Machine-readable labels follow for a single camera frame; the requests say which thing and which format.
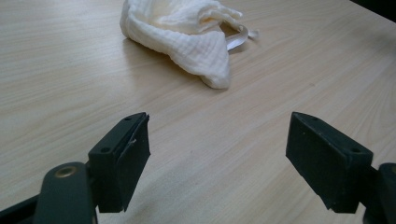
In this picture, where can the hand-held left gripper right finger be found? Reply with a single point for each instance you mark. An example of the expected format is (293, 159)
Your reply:
(327, 161)

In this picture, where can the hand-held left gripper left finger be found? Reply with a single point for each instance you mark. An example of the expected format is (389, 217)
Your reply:
(121, 168)

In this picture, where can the white muslin cloth with label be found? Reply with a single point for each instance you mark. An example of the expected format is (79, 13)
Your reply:
(193, 46)

